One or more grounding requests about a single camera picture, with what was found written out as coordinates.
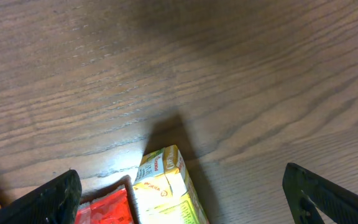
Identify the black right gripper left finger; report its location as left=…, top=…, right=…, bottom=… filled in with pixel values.
left=0, top=170, right=82, bottom=224

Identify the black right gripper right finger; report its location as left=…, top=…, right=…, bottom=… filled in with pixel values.
left=282, top=162, right=358, bottom=224

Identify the red snack bag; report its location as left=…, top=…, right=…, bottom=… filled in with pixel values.
left=75, top=185, right=134, bottom=224

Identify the yellow green juice carton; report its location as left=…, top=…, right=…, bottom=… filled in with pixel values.
left=133, top=145, right=209, bottom=224

